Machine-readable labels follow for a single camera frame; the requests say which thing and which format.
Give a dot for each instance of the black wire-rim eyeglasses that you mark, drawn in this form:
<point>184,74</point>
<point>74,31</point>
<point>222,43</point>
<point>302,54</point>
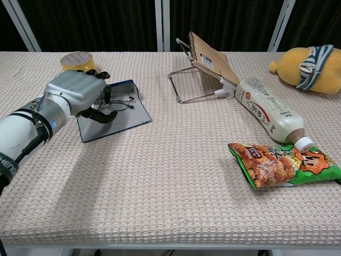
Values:
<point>120,102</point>

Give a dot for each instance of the brown spiral notebook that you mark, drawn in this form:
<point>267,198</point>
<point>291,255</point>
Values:
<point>213,60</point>

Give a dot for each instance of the white slanted frame post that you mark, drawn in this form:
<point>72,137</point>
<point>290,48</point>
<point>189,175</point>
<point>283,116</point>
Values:
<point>281,25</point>
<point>22,26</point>

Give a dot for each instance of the black curtain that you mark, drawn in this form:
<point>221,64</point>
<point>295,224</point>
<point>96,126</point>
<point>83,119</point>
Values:
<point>93,24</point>

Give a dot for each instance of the yellow plush toy striped cloth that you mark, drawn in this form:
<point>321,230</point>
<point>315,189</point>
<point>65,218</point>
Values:
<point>293,70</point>

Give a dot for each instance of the beige waffle tablecloth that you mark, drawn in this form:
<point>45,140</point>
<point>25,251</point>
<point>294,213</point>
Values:
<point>170,200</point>

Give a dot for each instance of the yellow packing tape roll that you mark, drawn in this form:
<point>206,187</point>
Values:
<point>85,62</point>

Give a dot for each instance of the white plastic drink bottle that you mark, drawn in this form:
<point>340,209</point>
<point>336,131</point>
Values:
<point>266,109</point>

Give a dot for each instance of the white upright frame post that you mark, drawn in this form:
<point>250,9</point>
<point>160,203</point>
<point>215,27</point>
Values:
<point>159,25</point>
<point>166,25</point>

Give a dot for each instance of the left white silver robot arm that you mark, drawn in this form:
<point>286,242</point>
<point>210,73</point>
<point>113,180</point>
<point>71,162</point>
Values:
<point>24,133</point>

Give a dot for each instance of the blue glasses case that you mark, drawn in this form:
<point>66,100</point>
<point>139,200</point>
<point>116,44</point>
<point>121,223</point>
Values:
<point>128,117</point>

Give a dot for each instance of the green orange snack bag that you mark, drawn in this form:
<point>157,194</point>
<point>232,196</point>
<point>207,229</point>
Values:
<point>277,165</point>

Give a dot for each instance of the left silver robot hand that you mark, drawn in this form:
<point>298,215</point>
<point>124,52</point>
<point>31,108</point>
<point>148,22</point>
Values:
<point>77,90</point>

